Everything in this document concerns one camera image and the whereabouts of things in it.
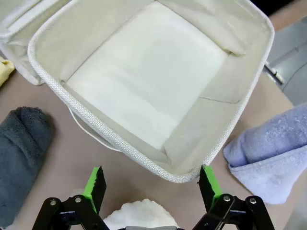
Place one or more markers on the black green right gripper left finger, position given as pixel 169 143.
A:
pixel 94 189

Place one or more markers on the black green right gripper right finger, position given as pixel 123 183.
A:
pixel 211 187

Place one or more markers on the white towel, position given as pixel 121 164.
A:
pixel 141 213

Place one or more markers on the dark grey towel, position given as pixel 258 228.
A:
pixel 21 155

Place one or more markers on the yellow towel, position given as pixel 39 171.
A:
pixel 4 70

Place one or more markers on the lavender folded towel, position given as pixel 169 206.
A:
pixel 271 153

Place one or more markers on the cream fabric basket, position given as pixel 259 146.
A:
pixel 148 72
pixel 21 26

